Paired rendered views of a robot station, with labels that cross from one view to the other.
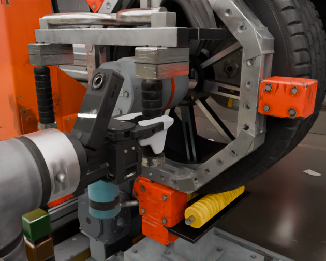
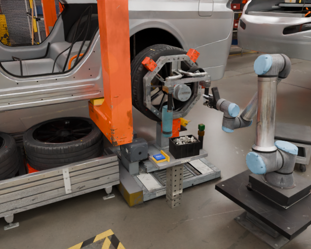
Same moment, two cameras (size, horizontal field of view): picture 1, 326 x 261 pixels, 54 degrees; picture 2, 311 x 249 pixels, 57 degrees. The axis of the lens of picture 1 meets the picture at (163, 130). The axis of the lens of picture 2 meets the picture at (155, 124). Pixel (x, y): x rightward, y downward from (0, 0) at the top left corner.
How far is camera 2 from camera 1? 2.30 m
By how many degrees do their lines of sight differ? 62
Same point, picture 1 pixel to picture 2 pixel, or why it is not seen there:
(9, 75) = (129, 103)
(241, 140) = (198, 96)
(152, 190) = (174, 121)
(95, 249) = (133, 169)
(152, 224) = (174, 133)
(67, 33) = (179, 81)
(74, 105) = not seen: hidden behind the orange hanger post
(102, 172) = not seen: hidden behind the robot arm
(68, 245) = (123, 176)
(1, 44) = (126, 91)
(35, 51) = (172, 88)
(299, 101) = not seen: hidden behind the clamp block
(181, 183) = (183, 114)
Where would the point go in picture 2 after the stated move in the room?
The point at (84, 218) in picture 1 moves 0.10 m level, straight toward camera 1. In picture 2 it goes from (137, 153) to (149, 154)
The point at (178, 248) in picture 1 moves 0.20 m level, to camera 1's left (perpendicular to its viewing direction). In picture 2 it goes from (163, 144) to (154, 153)
